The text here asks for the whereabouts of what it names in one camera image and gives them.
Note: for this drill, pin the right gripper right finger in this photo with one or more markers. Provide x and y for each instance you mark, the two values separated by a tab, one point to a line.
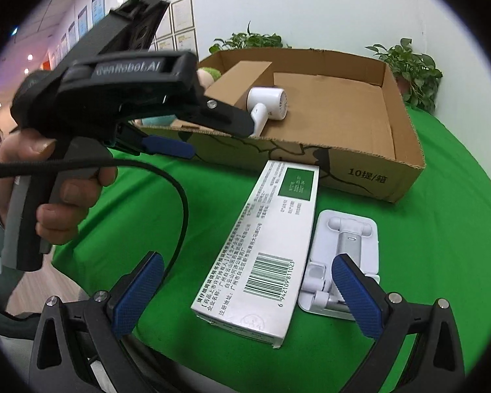
435	362

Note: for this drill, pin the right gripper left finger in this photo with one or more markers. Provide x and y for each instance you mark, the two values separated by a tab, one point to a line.
72	336

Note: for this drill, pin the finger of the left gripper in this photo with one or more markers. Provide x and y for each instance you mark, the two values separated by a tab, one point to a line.
217	115
131	140

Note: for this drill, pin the white handheld lint remover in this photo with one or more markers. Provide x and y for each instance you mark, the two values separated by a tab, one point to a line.
264	104

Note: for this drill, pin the white folding phone stand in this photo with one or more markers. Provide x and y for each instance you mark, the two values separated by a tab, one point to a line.
338	237

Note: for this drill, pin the white green medicine box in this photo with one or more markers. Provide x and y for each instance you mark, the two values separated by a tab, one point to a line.
252	288

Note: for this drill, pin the person's left hand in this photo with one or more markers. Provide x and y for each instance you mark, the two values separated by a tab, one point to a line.
57	223

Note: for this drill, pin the pastel plush toy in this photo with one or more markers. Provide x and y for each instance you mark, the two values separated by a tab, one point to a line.
207	76

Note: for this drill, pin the left potted green plant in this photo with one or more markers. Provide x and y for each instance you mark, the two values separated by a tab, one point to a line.
247	40

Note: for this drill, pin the potted green plant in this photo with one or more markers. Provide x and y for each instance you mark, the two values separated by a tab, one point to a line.
417	76
247	40

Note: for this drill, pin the brown cardboard box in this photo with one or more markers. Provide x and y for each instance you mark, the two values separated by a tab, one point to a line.
344	114

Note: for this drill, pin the right potted green plant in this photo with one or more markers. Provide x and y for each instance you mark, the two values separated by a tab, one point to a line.
417	76

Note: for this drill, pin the framed wall certificates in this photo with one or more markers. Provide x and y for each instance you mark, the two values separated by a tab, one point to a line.
177	30

